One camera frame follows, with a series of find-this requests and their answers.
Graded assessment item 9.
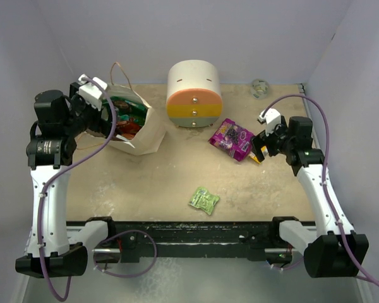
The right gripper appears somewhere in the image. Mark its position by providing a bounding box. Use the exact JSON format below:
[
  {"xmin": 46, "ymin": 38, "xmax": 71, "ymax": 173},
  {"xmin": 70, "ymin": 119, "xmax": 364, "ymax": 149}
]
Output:
[{"xmin": 250, "ymin": 118, "xmax": 294, "ymax": 162}]

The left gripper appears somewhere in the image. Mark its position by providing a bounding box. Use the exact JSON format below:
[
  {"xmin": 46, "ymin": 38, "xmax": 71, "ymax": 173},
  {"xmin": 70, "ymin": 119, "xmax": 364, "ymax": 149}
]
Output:
[{"xmin": 62, "ymin": 83, "xmax": 119, "ymax": 137}]

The yellow snack bar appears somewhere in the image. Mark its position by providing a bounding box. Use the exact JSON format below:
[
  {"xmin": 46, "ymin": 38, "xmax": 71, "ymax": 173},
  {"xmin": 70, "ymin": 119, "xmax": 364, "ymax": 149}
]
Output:
[{"xmin": 249, "ymin": 146, "xmax": 268, "ymax": 163}]

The purple candy bag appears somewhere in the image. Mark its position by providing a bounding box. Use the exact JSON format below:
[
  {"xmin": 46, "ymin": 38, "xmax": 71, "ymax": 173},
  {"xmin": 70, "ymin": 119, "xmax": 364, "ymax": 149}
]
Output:
[{"xmin": 208, "ymin": 119, "xmax": 254, "ymax": 162}]

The green chip bag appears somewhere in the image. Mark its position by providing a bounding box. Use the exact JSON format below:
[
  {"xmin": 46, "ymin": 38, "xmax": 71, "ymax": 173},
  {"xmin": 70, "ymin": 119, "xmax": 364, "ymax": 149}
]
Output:
[{"xmin": 111, "ymin": 96, "xmax": 148, "ymax": 116}]

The white paper bag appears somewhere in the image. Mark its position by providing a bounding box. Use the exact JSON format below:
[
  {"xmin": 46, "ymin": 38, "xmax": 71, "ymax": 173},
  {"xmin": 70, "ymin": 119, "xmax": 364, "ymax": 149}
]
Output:
[{"xmin": 78, "ymin": 61, "xmax": 167, "ymax": 156}]

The light green snack packet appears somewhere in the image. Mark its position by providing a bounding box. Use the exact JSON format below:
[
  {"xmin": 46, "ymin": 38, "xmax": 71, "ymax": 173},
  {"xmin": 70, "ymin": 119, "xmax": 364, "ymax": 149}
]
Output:
[{"xmin": 188, "ymin": 187, "xmax": 220, "ymax": 216}]

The teal snack packet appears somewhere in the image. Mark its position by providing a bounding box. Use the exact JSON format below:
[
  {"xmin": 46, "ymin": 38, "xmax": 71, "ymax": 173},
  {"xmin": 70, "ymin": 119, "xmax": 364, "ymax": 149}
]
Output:
[{"xmin": 117, "ymin": 114, "xmax": 135, "ymax": 125}]

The red Doritos chip bag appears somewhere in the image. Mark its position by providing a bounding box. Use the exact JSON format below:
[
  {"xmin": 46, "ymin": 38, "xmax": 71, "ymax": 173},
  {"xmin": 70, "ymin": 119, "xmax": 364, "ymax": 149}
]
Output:
[{"xmin": 116, "ymin": 121, "xmax": 143, "ymax": 140}]

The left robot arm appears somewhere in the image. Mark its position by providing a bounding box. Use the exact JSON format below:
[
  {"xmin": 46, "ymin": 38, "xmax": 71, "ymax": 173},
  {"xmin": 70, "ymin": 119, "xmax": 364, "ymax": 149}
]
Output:
[{"xmin": 15, "ymin": 76, "xmax": 117, "ymax": 278}]

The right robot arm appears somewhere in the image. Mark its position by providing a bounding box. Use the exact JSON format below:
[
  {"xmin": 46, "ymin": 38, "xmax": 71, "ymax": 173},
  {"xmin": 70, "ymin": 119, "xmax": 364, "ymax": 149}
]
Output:
[{"xmin": 251, "ymin": 110, "xmax": 369, "ymax": 278}]

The clear tape roll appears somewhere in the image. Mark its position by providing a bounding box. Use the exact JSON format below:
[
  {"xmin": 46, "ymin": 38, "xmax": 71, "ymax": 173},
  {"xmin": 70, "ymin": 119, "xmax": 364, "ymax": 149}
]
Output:
[{"xmin": 250, "ymin": 79, "xmax": 270, "ymax": 100}]

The round three-drawer cabinet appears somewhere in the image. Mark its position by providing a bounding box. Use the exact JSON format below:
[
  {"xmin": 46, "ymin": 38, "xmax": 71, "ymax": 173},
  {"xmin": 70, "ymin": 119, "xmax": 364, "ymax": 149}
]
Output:
[{"xmin": 165, "ymin": 59, "xmax": 223, "ymax": 128}]

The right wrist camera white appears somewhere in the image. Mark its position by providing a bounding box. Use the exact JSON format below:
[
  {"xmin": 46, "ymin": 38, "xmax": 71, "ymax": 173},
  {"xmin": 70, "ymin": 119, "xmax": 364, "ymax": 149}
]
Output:
[{"xmin": 257, "ymin": 109, "xmax": 281, "ymax": 135}]

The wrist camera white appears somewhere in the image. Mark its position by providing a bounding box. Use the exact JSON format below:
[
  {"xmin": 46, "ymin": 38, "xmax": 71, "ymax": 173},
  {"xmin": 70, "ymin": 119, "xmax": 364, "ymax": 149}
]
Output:
[
  {"xmin": 78, "ymin": 74, "xmax": 104, "ymax": 111},
  {"xmin": 257, "ymin": 109, "xmax": 281, "ymax": 135}
]

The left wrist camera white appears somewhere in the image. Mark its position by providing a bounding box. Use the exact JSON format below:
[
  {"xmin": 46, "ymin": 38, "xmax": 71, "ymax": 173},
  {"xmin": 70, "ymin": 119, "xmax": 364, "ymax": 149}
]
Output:
[{"xmin": 78, "ymin": 74, "xmax": 104, "ymax": 111}]

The black metal base frame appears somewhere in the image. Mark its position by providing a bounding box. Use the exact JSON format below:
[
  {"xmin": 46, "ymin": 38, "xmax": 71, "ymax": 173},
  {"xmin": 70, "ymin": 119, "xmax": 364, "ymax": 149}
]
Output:
[{"xmin": 66, "ymin": 216, "xmax": 316, "ymax": 264}]

